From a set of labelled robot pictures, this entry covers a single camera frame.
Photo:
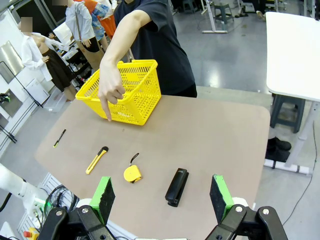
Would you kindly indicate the black stapler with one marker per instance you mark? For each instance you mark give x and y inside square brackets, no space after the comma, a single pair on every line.
[177,187]

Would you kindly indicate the mannequin in white shirt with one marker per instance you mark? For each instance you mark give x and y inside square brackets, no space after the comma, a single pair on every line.
[47,65]

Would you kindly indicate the person's right forearm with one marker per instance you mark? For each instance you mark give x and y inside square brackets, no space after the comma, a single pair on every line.
[122,40]

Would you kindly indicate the large white table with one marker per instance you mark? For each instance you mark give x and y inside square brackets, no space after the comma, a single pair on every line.
[292,55]

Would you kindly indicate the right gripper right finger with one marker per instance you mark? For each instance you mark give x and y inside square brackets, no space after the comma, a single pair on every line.
[220,197]

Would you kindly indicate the yellow utility knife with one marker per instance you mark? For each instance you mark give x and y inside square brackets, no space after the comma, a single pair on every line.
[96,161]

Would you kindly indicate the red emergency stop button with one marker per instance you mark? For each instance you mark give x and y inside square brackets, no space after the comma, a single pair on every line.
[31,233]

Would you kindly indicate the mannequin in light blue shirt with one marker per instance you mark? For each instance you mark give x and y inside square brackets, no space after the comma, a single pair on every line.
[80,22]

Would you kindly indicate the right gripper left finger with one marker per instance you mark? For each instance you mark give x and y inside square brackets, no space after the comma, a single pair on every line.
[105,200]

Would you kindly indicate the person's right hand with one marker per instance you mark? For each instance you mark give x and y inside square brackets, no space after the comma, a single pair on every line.
[110,85]

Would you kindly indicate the black bag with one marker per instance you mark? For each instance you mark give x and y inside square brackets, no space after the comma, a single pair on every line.
[277,146]

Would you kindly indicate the yellow plastic shopping basket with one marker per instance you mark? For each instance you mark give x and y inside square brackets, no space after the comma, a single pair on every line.
[142,97]

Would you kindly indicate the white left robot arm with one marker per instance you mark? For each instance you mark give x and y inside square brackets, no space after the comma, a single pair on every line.
[15,185]

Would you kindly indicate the yellow tape measure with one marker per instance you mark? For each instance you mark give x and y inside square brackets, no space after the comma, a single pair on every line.
[132,173]

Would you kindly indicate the black clothes rack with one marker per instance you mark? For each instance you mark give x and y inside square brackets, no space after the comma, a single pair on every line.
[22,100]

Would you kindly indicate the person in navy t-shirt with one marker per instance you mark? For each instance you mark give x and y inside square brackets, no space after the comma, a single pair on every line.
[160,50]

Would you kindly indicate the clear plastic storage box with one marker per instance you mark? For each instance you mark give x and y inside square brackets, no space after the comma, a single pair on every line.
[55,101]

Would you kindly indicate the grey plastic stool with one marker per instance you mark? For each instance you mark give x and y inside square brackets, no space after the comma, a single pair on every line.
[223,12]
[287,112]

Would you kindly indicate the black marker yellow cap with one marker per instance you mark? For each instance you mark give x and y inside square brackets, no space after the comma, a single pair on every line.
[59,138]

